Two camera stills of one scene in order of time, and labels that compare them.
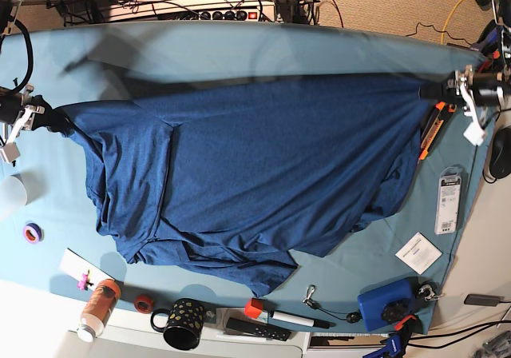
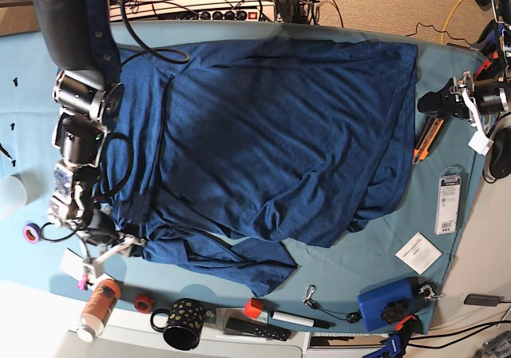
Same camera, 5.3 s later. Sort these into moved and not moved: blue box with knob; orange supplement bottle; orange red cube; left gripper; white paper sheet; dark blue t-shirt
Moved: dark blue t-shirt; left gripper
Not moved: white paper sheet; orange supplement bottle; blue box with knob; orange red cube
